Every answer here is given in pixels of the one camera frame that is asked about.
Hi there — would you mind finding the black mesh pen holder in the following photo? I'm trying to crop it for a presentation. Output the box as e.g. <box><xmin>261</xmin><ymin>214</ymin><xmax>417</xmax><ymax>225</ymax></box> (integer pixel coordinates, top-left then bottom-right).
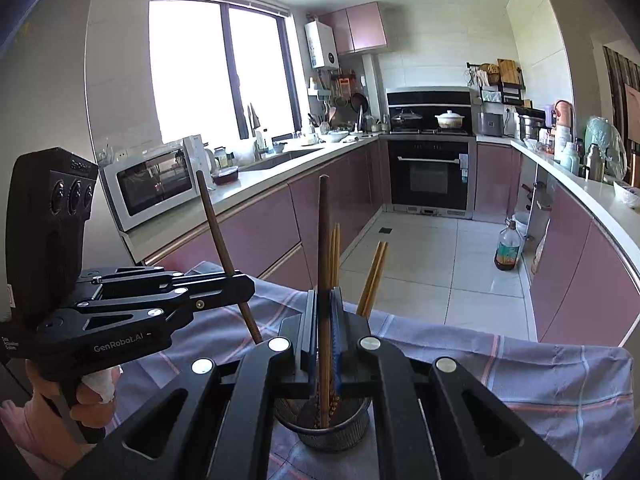
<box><xmin>274</xmin><ymin>395</ymin><xmax>373</xmax><ymax>453</ymax></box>

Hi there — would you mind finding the steel thermos flask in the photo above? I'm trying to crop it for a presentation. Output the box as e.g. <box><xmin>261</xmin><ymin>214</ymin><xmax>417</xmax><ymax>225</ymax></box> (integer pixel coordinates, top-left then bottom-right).
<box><xmin>585</xmin><ymin>143</ymin><xmax>605</xmax><ymax>182</ymax></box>

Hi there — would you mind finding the black range hood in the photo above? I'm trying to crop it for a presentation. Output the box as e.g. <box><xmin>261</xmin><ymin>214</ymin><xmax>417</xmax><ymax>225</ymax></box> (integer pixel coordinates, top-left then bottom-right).
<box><xmin>386</xmin><ymin>87</ymin><xmax>473</xmax><ymax>136</ymax></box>

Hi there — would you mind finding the black wall rack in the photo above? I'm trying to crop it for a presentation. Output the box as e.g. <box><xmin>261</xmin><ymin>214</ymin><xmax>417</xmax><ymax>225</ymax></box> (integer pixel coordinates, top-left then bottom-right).
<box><xmin>466</xmin><ymin>58</ymin><xmax>526</xmax><ymax>106</ymax></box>

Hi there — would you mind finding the long pink base cabinet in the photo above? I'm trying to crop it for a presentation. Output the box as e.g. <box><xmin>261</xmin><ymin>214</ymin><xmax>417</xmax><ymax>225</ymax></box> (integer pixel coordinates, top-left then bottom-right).
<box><xmin>142</xmin><ymin>140</ymin><xmax>388</xmax><ymax>291</ymax></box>

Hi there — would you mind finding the built-in black oven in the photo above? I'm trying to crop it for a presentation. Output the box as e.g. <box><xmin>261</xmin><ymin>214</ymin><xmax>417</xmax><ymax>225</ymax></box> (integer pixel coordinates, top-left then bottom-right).
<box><xmin>387</xmin><ymin>139</ymin><xmax>471</xmax><ymax>208</ymax></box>

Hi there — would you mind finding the steel kitchen faucet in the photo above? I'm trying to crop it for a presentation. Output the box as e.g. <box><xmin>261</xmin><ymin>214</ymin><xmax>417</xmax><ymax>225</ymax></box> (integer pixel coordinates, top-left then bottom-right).
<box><xmin>247</xmin><ymin>102</ymin><xmax>266</xmax><ymax>161</ymax></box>

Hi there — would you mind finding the steel stock pot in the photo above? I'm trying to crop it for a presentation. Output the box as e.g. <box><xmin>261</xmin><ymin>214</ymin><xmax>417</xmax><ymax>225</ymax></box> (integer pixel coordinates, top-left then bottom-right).
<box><xmin>517</xmin><ymin>107</ymin><xmax>548</xmax><ymax>142</ymax></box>

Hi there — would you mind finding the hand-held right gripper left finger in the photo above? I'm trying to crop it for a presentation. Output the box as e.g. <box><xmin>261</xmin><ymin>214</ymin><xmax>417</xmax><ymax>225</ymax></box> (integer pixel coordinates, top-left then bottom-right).
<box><xmin>65</xmin><ymin>287</ymin><xmax>321</xmax><ymax>480</ymax></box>

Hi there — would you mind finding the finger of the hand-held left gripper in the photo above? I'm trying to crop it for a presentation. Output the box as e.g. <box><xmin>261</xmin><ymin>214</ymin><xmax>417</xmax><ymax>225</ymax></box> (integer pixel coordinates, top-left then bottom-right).
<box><xmin>80</xmin><ymin>267</ymin><xmax>241</xmax><ymax>293</ymax></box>
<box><xmin>40</xmin><ymin>275</ymin><xmax>256</xmax><ymax>332</ymax></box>

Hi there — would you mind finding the blue-grey plaid cloth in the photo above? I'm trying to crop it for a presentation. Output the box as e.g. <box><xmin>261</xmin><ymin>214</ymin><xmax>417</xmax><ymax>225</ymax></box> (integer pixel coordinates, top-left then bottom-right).
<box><xmin>107</xmin><ymin>260</ymin><xmax>636</xmax><ymax>480</ymax></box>

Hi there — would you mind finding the bundle of wooden chopsticks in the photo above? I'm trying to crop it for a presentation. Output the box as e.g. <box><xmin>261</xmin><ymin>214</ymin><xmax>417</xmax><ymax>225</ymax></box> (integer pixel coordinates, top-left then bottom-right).
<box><xmin>300</xmin><ymin>222</ymin><xmax>390</xmax><ymax>431</ymax></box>

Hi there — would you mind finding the person's left hand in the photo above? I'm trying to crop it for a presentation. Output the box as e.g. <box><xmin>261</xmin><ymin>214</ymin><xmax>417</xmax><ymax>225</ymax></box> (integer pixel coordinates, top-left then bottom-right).
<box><xmin>26</xmin><ymin>364</ymin><xmax>123</xmax><ymax>432</ymax></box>

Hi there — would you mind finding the grey refrigerator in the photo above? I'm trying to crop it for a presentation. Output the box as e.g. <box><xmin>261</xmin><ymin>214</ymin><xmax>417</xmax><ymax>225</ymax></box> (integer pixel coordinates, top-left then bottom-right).
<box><xmin>0</xmin><ymin>0</ymin><xmax>138</xmax><ymax>281</ymax></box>

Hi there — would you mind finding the pink wall cabinet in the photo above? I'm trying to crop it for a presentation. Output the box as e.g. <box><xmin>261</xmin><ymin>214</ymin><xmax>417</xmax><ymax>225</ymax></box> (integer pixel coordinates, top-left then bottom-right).
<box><xmin>320</xmin><ymin>2</ymin><xmax>390</xmax><ymax>56</ymax></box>

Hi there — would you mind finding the kitchen window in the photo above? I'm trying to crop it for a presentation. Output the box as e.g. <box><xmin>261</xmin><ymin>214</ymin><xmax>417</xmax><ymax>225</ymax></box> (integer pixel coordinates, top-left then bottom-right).
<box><xmin>148</xmin><ymin>0</ymin><xmax>301</xmax><ymax>143</ymax></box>

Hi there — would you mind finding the cooking oil bottle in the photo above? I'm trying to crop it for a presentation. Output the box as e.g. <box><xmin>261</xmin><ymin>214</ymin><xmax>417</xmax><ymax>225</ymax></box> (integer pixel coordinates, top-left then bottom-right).
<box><xmin>494</xmin><ymin>220</ymin><xmax>523</xmax><ymax>272</ymax></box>

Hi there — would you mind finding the white casserole pot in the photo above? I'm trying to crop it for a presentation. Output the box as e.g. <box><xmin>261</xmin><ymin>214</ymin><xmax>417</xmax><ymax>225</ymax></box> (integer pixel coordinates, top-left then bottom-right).
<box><xmin>435</xmin><ymin>110</ymin><xmax>467</xmax><ymax>130</ymax></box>

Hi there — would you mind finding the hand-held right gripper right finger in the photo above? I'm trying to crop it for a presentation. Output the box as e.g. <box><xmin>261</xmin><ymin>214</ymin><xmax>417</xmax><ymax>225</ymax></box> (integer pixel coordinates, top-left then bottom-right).
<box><xmin>327</xmin><ymin>287</ymin><xmax>583</xmax><ymax>480</ymax></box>

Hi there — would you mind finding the person's left forearm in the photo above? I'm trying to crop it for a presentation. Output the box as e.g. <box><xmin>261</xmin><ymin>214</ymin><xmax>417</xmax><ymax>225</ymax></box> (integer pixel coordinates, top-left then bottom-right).
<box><xmin>0</xmin><ymin>400</ymin><xmax>86</xmax><ymax>480</ymax></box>

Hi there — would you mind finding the curved pink base cabinet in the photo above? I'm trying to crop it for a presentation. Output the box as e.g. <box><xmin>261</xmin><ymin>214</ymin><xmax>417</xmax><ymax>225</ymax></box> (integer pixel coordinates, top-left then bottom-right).
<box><xmin>530</xmin><ymin>185</ymin><xmax>640</xmax><ymax>348</ymax></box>

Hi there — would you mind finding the white countertop oven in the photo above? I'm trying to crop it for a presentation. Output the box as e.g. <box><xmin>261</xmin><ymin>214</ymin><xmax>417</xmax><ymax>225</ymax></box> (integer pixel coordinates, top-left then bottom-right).
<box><xmin>100</xmin><ymin>135</ymin><xmax>211</xmax><ymax>233</ymax></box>

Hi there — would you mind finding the narrow pink base cabinet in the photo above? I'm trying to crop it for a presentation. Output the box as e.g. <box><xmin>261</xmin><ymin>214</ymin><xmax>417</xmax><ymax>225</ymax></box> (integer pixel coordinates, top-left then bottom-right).
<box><xmin>474</xmin><ymin>142</ymin><xmax>521</xmax><ymax>223</ymax></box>

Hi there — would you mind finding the white water heater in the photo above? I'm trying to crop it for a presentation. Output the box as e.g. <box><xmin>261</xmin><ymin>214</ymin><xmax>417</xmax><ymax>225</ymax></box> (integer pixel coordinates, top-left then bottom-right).
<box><xmin>305</xmin><ymin>21</ymin><xmax>340</xmax><ymax>70</ymax></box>

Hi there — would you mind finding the black pot with glass lid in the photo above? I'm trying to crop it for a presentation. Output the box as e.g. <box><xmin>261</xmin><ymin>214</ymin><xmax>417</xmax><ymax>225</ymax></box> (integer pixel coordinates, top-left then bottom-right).
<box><xmin>390</xmin><ymin>108</ymin><xmax>425</xmax><ymax>131</ymax></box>

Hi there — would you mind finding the pink electric kettle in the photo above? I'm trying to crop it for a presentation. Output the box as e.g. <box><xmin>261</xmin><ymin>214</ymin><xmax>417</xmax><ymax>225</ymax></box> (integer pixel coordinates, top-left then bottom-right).
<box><xmin>554</xmin><ymin>100</ymin><xmax>575</xmax><ymax>133</ymax></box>

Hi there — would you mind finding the green fan in plastic cover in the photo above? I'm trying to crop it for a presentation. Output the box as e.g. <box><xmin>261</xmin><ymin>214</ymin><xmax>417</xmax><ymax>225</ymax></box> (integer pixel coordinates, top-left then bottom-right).
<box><xmin>584</xmin><ymin>116</ymin><xmax>628</xmax><ymax>183</ymax></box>

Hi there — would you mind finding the long brown chopstick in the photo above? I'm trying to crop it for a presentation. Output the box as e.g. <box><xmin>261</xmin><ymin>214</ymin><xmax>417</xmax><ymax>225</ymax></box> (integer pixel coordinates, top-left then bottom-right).
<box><xmin>195</xmin><ymin>170</ymin><xmax>264</xmax><ymax>346</ymax></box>
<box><xmin>318</xmin><ymin>174</ymin><xmax>333</xmax><ymax>428</ymax></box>

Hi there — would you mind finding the white bowl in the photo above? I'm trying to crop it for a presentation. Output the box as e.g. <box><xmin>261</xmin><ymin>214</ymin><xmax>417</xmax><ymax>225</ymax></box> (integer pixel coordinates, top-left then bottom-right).
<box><xmin>614</xmin><ymin>180</ymin><xmax>640</xmax><ymax>209</ymax></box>

